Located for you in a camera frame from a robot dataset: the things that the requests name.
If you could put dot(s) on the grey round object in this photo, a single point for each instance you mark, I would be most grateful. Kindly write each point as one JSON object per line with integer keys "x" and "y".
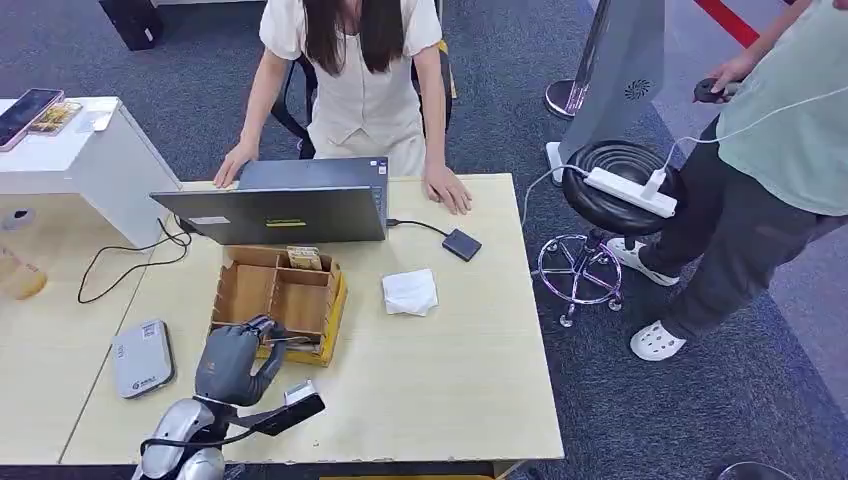
{"x": 18, "y": 218}

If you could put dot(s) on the red barrier belt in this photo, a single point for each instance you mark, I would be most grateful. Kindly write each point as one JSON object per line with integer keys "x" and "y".
{"x": 729, "y": 21}

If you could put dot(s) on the person's right hand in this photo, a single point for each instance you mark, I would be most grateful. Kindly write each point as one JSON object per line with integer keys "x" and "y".
{"x": 734, "y": 69}
{"x": 235, "y": 162}

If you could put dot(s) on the grey laptop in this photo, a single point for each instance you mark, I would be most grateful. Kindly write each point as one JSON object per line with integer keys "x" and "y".
{"x": 278, "y": 215}

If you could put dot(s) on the grey kiosk stand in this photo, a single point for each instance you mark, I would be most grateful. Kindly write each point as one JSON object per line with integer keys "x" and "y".
{"x": 623, "y": 60}

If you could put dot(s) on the tan round object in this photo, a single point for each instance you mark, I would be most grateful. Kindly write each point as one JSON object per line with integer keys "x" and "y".
{"x": 23, "y": 281}

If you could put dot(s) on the black bin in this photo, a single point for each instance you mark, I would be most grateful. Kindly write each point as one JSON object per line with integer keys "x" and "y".
{"x": 136, "y": 23}

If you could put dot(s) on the small black card reader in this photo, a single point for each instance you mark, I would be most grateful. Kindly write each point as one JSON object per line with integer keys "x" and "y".
{"x": 462, "y": 245}

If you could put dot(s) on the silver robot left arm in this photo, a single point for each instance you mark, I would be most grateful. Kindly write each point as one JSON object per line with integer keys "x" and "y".
{"x": 175, "y": 424}

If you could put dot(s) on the white folded tissue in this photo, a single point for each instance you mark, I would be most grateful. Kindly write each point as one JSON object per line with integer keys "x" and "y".
{"x": 411, "y": 293}

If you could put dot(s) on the pale clear card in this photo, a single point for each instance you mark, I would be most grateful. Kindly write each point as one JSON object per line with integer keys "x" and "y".
{"x": 98, "y": 118}

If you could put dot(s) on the chrome stanchion post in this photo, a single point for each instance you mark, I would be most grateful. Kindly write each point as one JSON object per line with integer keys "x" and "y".
{"x": 564, "y": 100}

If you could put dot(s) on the brown card stack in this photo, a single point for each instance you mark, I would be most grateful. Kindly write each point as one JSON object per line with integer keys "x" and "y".
{"x": 305, "y": 258}

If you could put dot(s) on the gold patterned phone case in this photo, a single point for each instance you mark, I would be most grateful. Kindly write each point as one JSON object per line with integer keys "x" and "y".
{"x": 56, "y": 118}

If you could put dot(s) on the white power strip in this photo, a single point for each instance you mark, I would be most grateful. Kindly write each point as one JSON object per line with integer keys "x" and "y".
{"x": 623, "y": 189}

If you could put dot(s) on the black office chair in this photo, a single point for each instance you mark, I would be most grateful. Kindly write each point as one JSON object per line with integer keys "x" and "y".
{"x": 291, "y": 119}

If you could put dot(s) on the person's left hand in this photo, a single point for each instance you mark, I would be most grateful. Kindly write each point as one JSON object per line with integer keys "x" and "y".
{"x": 447, "y": 189}

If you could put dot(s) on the wooden compartment box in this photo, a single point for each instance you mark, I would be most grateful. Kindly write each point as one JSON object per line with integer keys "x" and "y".
{"x": 291, "y": 301}

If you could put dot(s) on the pink-cased smartphone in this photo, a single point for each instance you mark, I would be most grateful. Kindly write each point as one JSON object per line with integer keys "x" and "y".
{"x": 25, "y": 116}

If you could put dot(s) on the white charger plug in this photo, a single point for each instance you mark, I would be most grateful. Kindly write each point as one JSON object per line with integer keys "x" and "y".
{"x": 654, "y": 183}

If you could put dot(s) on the person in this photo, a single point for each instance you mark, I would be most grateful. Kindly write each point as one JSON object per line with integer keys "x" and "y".
{"x": 782, "y": 132}
{"x": 364, "y": 106}

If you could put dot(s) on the white cabinet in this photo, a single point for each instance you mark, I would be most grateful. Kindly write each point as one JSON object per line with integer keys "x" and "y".
{"x": 86, "y": 166}

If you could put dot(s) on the white clog shoe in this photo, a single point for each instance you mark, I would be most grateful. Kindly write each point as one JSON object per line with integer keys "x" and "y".
{"x": 639, "y": 260}
{"x": 654, "y": 342}

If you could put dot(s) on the black handheld controller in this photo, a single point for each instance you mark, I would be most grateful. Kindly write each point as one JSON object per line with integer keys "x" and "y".
{"x": 703, "y": 91}

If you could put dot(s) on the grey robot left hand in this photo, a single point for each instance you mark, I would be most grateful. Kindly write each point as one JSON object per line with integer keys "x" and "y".
{"x": 232, "y": 364}

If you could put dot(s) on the black round stool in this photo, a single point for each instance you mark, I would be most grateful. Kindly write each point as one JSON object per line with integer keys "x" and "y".
{"x": 606, "y": 199}

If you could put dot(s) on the flat white card pile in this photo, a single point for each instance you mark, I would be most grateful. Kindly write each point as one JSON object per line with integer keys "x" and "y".
{"x": 308, "y": 348}

